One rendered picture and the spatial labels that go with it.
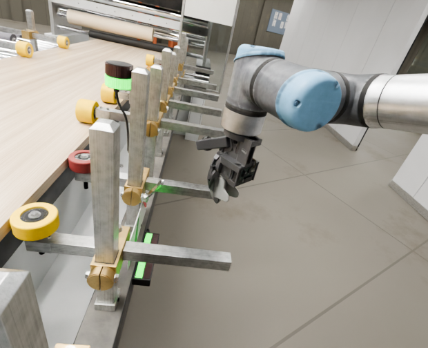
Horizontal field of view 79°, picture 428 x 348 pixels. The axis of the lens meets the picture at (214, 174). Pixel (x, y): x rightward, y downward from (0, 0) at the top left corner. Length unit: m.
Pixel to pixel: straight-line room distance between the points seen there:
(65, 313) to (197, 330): 0.81
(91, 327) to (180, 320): 0.85
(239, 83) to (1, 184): 0.56
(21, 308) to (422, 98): 0.50
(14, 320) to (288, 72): 0.42
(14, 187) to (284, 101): 0.59
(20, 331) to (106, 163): 0.24
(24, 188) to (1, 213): 0.09
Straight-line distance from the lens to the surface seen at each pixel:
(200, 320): 1.51
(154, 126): 0.90
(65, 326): 0.79
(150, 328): 1.47
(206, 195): 0.79
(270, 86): 0.44
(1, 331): 0.25
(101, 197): 0.47
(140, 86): 0.63
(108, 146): 0.41
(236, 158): 0.58
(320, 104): 0.43
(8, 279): 0.24
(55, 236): 0.66
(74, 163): 0.79
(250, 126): 0.53
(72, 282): 0.86
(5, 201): 0.69
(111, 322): 0.69
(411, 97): 0.47
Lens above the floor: 1.30
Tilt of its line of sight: 30 degrees down
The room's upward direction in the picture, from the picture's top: 13 degrees clockwise
